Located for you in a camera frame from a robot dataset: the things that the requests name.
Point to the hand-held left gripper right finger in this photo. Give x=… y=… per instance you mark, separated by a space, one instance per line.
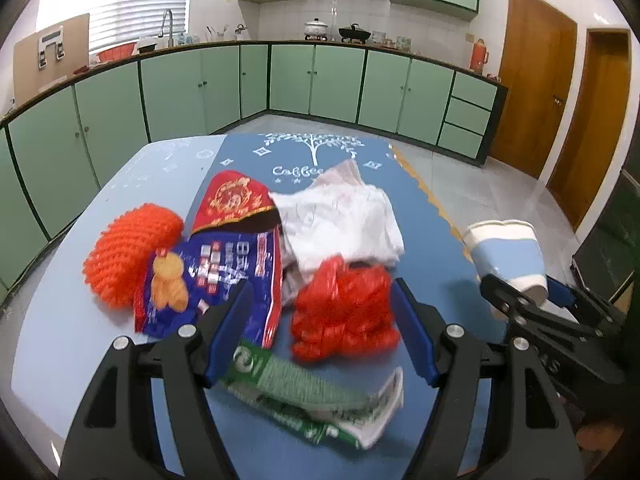
x=415 y=330

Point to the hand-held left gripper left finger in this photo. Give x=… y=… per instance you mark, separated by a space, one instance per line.
x=230 y=330

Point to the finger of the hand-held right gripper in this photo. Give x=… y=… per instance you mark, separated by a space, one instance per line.
x=505 y=297
x=557 y=292

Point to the blue and white paper cup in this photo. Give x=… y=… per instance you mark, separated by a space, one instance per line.
x=505 y=255

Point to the red foam fruit net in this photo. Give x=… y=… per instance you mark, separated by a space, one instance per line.
x=345 y=310

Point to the blue snack packet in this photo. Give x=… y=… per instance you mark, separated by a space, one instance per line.
x=185 y=270

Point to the green wrapper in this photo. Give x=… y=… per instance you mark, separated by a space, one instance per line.
x=290 y=380

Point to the white plastic bag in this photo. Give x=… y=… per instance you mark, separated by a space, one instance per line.
x=340 y=225

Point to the wooden table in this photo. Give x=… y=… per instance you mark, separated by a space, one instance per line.
x=435 y=200

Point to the red foil packet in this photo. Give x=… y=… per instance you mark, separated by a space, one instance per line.
x=230 y=200

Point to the orange foam fruit net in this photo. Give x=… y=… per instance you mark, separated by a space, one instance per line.
x=125 y=250

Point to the wooden door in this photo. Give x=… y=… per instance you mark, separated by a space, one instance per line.
x=595 y=125
x=535 y=85

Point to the light blue table mat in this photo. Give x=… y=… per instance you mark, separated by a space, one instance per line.
x=100 y=200

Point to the blue printed table mat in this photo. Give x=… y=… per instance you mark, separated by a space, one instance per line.
x=300 y=155

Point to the red thermos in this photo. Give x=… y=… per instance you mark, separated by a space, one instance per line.
x=479 y=55

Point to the green lower kitchen cabinets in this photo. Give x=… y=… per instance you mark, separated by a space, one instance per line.
x=200 y=80

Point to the metal kettle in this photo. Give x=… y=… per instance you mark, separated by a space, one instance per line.
x=240 y=32

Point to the red basin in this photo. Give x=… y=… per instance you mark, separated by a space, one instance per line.
x=115 y=53

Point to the black wok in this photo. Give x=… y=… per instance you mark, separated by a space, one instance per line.
x=355 y=34

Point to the white pot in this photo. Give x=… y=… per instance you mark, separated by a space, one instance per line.
x=316 y=30

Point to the metal faucet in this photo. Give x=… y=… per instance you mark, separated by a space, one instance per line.
x=167 y=22

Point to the brown cardboard board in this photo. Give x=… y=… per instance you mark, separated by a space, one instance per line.
x=30 y=70

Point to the white window blinds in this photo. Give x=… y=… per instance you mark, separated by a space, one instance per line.
x=135 y=0

